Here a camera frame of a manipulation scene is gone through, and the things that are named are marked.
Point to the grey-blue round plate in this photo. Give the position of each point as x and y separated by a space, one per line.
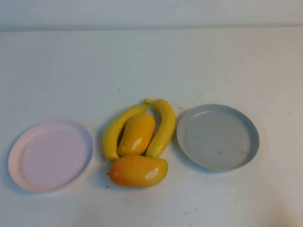
217 142

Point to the mango with orange end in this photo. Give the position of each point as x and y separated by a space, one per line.
137 171

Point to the yellow mango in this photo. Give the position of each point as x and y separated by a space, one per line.
137 134

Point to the yellow banana hooked stem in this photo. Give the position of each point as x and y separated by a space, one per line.
111 137

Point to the yellow banana green tip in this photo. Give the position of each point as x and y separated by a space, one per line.
165 127

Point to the pink round plate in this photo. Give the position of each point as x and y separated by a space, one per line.
52 156

